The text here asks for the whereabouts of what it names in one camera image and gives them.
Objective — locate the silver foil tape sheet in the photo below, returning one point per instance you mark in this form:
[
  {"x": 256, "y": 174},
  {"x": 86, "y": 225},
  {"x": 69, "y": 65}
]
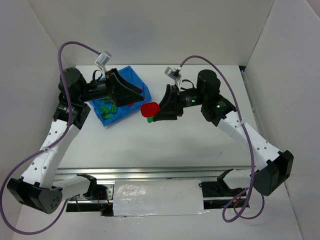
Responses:
[{"x": 157, "y": 198}]

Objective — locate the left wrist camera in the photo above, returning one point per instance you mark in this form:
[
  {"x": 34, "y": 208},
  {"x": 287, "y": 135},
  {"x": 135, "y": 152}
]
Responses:
[{"x": 102, "y": 60}]

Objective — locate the green numbered lego brick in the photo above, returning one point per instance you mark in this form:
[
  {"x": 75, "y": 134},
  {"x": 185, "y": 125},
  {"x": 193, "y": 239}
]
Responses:
[{"x": 113, "y": 108}]

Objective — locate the green square lego brick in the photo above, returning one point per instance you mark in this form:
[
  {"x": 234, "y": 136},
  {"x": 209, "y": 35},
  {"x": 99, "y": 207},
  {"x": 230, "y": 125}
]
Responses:
[{"x": 106, "y": 116}]

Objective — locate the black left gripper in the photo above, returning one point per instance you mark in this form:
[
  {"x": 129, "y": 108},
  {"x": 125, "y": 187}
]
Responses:
[{"x": 112, "y": 88}]

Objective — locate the small green lego brick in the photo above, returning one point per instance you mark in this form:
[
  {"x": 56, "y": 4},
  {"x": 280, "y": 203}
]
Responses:
[{"x": 106, "y": 100}]

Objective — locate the long green lego plate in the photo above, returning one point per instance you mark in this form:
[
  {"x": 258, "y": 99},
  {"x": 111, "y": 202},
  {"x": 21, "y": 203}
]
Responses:
[{"x": 105, "y": 109}]

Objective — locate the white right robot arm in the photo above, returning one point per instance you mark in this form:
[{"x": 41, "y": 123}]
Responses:
[{"x": 272, "y": 167}]

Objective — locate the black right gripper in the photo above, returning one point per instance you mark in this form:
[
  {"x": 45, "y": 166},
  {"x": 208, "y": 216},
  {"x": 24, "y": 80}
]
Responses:
[{"x": 176, "y": 101}]

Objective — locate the large red green lego assembly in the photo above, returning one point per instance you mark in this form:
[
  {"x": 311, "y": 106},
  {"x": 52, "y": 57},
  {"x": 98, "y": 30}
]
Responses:
[{"x": 149, "y": 110}]

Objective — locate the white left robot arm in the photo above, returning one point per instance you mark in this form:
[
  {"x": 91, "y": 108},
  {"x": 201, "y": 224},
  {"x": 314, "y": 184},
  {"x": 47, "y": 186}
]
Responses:
[{"x": 36, "y": 188}]

